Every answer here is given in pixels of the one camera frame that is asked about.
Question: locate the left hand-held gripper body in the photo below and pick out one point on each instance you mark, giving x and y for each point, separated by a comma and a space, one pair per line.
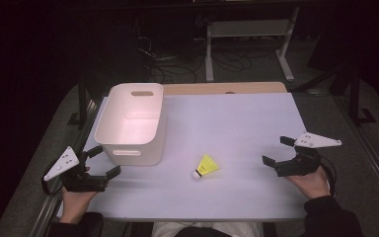
79, 181

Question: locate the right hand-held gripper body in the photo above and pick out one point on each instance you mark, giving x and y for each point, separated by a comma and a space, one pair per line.
301, 163

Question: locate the white plastic storage bin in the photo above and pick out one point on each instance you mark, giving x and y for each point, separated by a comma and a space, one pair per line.
131, 121

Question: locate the yellow shuttlecock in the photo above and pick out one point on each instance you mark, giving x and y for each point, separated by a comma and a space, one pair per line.
207, 165

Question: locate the person's left hand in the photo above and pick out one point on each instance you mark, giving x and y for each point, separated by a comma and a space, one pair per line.
75, 204

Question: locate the person's right hand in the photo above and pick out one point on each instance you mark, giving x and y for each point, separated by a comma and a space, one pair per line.
311, 186

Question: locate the white table mat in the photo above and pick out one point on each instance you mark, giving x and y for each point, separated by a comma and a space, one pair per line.
230, 131

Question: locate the black metal stand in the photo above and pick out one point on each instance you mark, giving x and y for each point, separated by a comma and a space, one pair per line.
83, 102
355, 98

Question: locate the person's light trousers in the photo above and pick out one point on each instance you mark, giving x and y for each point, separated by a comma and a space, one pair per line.
207, 228

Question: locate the aluminium frame rail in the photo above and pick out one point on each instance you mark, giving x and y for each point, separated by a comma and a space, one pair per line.
47, 210
371, 158

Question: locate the white metal desk frame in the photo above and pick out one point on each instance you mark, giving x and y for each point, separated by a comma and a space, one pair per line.
246, 29

